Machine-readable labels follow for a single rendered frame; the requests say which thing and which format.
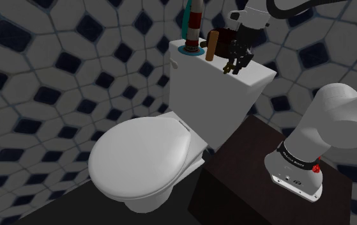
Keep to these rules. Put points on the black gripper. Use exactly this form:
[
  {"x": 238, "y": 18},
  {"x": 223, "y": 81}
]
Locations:
[{"x": 244, "y": 33}]

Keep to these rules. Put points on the brown wooden cylinder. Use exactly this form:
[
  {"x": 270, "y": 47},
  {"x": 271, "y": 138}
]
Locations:
[{"x": 211, "y": 46}]

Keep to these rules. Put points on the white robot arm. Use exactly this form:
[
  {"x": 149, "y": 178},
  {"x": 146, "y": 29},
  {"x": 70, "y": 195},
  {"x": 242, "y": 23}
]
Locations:
[{"x": 309, "y": 134}]

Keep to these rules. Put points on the white toilet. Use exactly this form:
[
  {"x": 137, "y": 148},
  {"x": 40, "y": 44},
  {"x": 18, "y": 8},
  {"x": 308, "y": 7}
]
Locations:
[{"x": 215, "y": 93}]

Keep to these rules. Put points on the dark brown robot stand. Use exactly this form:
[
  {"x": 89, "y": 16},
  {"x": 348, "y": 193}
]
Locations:
[{"x": 243, "y": 174}]

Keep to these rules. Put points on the dark red-brown pot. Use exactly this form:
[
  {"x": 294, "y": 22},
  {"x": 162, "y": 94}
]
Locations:
[{"x": 225, "y": 42}]

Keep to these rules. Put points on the red white striped tower figure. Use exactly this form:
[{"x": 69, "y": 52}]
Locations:
[{"x": 194, "y": 25}]

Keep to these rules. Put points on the small brass-coloured object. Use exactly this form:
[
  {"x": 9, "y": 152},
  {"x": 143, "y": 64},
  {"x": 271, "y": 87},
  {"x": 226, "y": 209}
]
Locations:
[{"x": 227, "y": 69}]

